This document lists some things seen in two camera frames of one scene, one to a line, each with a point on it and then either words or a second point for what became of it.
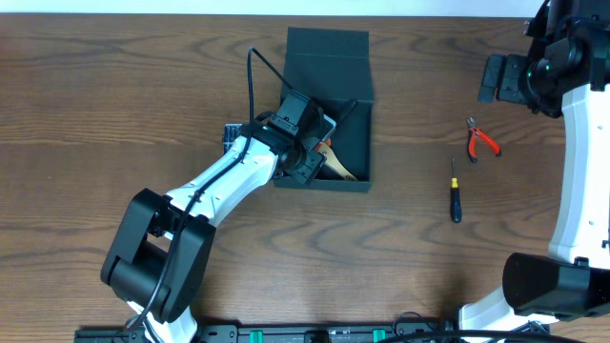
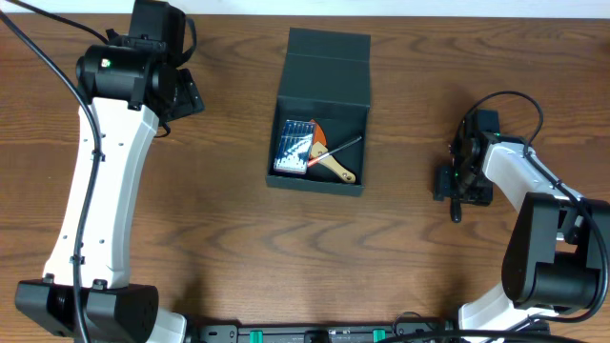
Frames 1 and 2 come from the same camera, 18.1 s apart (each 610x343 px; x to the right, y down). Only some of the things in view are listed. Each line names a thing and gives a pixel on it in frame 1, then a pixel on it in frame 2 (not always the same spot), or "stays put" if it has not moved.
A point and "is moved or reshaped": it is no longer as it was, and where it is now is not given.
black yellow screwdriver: x=456 y=198 stays put
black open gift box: x=332 y=67 stays put
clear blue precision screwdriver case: x=231 y=131 is moved or reshaped
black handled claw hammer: x=354 y=104 -> x=310 y=163
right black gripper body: x=517 y=84 -> x=468 y=185
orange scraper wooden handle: x=333 y=161 stays put
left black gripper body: x=319 y=155 -> x=189 y=95
